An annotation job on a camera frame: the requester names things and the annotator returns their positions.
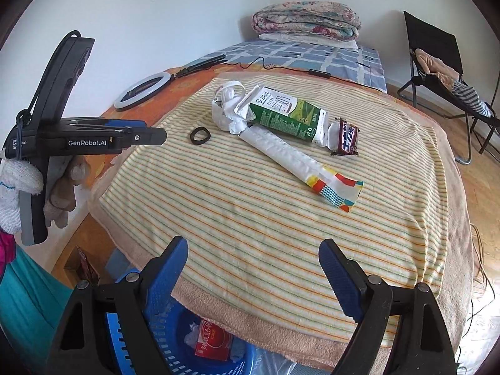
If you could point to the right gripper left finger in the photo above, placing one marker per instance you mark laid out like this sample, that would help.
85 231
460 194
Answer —
105 328

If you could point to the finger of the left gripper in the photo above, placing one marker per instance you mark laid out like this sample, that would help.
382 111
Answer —
113 123
115 140

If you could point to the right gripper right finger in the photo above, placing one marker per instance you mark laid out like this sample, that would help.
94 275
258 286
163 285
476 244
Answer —
421 344

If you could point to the white plastic bag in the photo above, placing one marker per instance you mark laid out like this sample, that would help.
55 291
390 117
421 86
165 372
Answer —
230 106

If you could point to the long white snack wrapper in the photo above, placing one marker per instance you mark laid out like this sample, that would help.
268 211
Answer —
341 191

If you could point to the green white milk carton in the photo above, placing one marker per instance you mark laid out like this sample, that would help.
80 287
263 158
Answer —
290 115

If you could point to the brown chocolate bar wrapper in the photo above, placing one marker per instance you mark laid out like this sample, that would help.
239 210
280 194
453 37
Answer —
343 138

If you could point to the blue plastic trash basket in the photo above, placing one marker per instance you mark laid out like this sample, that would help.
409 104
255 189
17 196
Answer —
175 330

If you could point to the white gloved left hand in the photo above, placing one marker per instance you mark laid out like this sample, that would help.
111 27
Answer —
21 176

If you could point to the teal fabric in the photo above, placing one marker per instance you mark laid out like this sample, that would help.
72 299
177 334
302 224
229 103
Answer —
32 304

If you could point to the orange floral bed sheet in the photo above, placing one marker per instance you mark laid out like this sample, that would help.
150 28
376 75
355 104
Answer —
83 231

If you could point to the red package in basket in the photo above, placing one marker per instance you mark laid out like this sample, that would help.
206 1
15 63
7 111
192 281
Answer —
213 342

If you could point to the clear plastic bag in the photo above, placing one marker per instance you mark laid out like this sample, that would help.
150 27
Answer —
270 363

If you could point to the beige blanket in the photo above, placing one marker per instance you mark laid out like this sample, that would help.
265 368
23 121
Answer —
453 218

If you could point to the striped garment on chair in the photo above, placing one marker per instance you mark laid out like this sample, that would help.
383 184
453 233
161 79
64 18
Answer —
470 98

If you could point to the folded floral quilt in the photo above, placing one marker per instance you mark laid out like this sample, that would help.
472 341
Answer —
329 19

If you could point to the blue checkered bed sheet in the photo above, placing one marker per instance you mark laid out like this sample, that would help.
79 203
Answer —
361 65

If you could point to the beige cloth on chair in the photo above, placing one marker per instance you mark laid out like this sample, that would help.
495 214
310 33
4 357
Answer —
434 66

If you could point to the black folding chair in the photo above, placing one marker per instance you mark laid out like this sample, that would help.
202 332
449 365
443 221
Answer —
443 45

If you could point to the white ring light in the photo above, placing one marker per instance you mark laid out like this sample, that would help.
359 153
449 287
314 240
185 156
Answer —
142 91

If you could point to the black ring light stand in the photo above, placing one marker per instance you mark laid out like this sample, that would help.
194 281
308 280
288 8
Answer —
199 66

